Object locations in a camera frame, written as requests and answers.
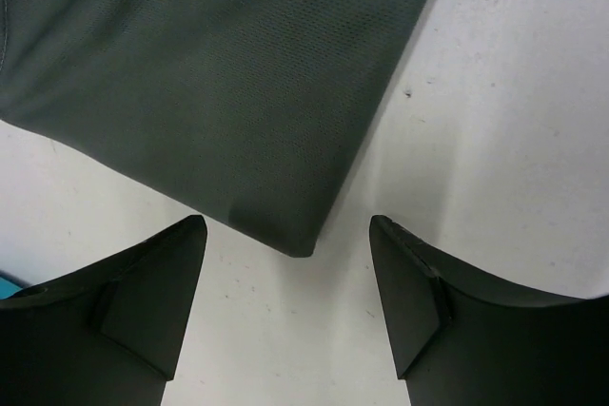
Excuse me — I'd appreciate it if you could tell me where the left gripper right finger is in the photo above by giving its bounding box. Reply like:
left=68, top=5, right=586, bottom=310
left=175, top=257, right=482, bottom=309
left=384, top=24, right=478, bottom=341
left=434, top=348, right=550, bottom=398
left=369, top=215, right=608, bottom=405

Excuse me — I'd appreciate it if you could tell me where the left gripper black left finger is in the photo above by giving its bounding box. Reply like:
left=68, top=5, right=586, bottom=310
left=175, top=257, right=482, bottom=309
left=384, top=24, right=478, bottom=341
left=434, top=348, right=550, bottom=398
left=1, top=215, right=207, bottom=406

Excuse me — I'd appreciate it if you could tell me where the teal t shirt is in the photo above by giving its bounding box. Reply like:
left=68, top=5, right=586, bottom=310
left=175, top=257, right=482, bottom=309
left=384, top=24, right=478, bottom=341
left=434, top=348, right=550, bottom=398
left=0, top=271, right=27, bottom=300

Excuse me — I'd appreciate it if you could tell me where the grey t shirt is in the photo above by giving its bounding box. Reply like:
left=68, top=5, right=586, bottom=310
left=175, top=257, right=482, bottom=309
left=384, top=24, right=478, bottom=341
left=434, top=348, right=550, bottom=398
left=1, top=0, right=426, bottom=258

